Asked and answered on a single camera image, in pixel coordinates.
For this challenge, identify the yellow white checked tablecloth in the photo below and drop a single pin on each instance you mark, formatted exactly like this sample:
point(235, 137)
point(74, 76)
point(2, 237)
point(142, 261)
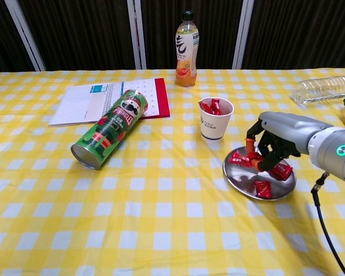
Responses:
point(161, 201)

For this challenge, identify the grey aluminium partition post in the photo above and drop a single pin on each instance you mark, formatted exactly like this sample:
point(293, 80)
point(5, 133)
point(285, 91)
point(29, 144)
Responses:
point(24, 34)
point(136, 34)
point(243, 34)

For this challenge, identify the spiral notebook with red cover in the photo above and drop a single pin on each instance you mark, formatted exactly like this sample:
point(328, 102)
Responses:
point(83, 106)

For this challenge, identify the white paper cup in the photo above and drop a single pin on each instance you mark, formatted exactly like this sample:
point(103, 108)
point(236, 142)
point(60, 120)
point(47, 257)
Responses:
point(215, 126)

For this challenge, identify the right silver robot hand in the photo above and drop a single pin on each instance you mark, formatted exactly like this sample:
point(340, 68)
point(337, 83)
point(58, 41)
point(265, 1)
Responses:
point(287, 129)

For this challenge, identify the round metal plate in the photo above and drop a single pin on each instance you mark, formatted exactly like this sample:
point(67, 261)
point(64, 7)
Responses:
point(241, 181)

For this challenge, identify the green Pringles can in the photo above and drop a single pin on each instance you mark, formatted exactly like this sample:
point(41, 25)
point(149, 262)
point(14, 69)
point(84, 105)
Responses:
point(109, 132)

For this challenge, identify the red candy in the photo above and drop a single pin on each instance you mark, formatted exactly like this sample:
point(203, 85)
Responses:
point(216, 105)
point(253, 156)
point(206, 107)
point(263, 189)
point(281, 171)
point(240, 159)

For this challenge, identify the clear plastic water bottle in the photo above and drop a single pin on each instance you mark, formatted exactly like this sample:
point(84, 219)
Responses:
point(319, 90)

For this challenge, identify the orange drink bottle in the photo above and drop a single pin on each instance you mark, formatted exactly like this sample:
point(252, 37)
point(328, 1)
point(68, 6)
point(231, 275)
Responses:
point(187, 57)

